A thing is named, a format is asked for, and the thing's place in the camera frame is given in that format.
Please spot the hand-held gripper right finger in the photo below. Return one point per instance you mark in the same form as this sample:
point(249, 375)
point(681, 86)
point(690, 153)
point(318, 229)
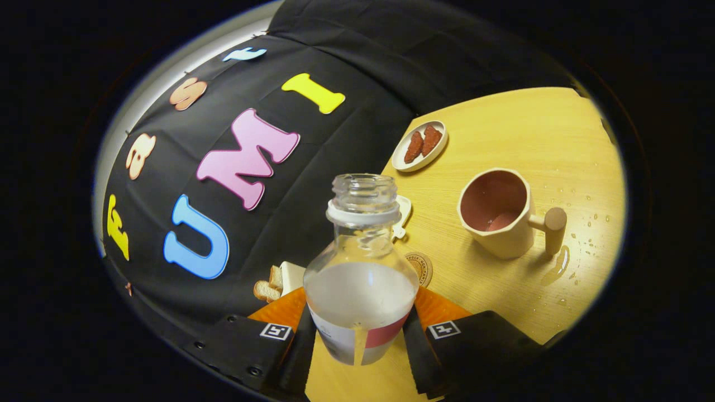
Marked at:
point(422, 363)

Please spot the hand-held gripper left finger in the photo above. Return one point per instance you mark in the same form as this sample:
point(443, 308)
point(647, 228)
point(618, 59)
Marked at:
point(296, 363)

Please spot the clear juice bottle pink label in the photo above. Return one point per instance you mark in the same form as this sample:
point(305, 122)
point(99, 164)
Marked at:
point(360, 296)

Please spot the round wooden coaster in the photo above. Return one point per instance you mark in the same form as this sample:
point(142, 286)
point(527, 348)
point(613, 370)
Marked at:
point(423, 269)

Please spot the white toaster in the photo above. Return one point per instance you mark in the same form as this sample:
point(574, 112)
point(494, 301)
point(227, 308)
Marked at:
point(291, 276)

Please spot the wooden table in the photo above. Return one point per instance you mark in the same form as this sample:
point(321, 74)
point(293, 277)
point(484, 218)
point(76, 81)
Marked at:
point(503, 290)

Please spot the white divided sauce dish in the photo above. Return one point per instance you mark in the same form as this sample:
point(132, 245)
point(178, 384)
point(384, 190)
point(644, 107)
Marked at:
point(405, 207)

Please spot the round white plate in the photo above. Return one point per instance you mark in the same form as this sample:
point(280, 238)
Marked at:
point(401, 162)

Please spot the red meat piece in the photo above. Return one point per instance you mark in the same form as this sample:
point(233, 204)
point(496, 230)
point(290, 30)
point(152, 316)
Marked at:
point(413, 147)
point(431, 140)

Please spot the black backdrop cloth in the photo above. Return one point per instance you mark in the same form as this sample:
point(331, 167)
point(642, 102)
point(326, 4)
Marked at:
point(363, 56)

